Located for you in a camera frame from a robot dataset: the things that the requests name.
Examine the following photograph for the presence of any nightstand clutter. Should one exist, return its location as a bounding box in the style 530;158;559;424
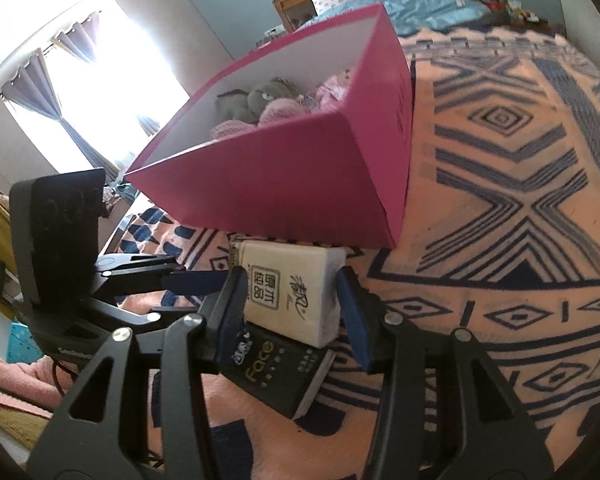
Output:
485;0;566;36

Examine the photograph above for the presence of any cream tissue pack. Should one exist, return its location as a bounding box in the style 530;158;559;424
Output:
230;239;347;350

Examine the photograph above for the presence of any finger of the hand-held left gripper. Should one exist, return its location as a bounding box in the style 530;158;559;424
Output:
82;297;216;336
94;254;231;295

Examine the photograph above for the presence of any white dotted pillow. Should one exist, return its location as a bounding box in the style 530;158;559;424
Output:
310;0;363;16

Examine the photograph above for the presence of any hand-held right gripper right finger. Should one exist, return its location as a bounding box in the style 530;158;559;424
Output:
335;266;553;480

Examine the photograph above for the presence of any pink cardboard box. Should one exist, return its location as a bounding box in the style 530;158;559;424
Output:
124;2;415;250

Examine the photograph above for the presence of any olive rug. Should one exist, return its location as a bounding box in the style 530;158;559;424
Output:
0;400;51;453

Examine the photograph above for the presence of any pile of clothes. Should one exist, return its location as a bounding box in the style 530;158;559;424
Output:
100;180;141;211

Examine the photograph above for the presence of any teal perforated basket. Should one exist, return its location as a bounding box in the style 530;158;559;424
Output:
9;322;43;363

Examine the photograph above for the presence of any green plush toy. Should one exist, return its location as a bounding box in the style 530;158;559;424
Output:
215;76;298;126

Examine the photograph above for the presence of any pink plush toy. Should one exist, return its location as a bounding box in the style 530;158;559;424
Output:
210;72;353;141

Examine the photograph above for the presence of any light blue quilt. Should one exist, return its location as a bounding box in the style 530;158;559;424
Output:
300;0;491;38

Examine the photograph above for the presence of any bedside clutter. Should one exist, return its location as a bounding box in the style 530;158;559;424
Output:
255;25;286;48

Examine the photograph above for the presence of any black tissue pack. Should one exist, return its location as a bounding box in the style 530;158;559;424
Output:
220;327;337;420

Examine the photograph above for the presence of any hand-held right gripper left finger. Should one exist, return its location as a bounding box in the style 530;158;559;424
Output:
30;266;251;480

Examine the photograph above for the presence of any pink towel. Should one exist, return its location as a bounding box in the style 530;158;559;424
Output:
0;350;81;418

